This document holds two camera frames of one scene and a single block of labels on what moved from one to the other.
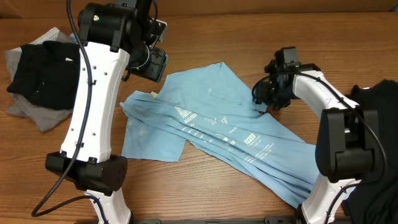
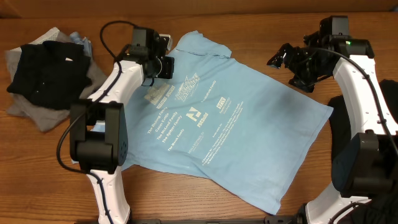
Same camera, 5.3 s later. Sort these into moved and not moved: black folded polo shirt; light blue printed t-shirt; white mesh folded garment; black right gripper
Moved: black right gripper; light blue printed t-shirt
Not moved: black folded polo shirt; white mesh folded garment
